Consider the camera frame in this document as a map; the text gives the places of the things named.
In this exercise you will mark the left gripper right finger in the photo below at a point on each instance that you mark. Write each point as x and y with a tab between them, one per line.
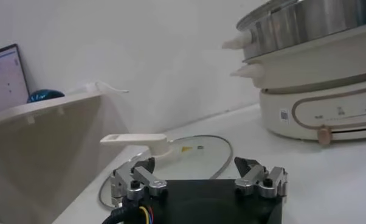
253	179

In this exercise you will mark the stainless steel steamer basket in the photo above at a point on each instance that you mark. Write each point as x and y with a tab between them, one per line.
292	27

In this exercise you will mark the laptop screen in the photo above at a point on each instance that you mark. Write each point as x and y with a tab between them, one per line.
5	82

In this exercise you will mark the white side table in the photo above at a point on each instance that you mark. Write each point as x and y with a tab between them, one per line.
34	152

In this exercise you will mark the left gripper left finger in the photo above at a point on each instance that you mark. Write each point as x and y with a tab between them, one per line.
143	179

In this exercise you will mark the cream electric cooker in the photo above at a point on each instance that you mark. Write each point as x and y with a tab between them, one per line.
323	106

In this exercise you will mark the blue computer mouse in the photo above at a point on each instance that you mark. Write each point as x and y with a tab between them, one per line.
44	95

